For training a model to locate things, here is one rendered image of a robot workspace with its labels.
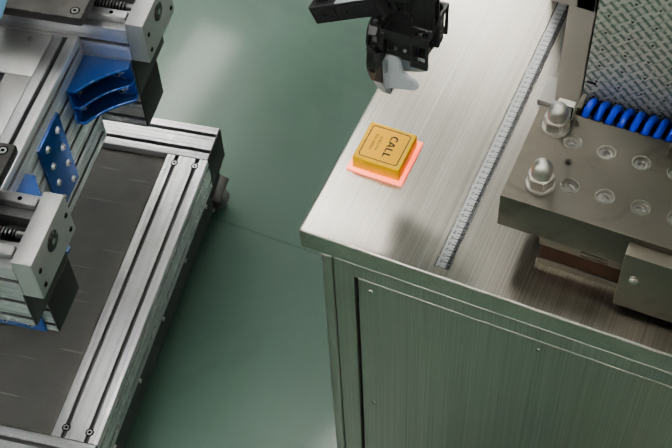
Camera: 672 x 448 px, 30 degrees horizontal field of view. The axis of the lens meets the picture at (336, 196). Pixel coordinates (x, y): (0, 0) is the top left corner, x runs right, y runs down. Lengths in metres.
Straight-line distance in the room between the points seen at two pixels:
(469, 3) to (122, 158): 1.01
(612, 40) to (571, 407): 0.53
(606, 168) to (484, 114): 0.28
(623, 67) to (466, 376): 0.51
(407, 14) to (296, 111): 1.52
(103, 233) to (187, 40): 0.78
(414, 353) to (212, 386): 0.84
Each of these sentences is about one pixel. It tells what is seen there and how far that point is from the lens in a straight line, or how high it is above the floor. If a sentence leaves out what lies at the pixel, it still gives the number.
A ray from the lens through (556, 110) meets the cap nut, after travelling 1.60.
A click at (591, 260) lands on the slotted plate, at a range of 1.62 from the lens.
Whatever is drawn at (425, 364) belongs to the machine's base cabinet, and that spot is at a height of 0.66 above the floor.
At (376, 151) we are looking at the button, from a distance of 1.73.
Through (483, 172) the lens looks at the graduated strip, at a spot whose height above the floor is 0.90.
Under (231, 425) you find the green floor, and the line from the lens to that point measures 2.56.
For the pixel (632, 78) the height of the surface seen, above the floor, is 1.08.
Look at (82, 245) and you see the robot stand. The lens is 2.58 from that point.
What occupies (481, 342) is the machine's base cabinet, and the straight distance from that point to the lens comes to 1.74.
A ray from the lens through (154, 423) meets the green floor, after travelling 2.58.
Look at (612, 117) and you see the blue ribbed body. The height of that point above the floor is 1.04.
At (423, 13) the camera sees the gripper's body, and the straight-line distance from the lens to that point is 1.50.
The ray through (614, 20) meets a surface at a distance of 1.57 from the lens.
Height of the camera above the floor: 2.27
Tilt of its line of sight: 53 degrees down
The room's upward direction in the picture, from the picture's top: 4 degrees counter-clockwise
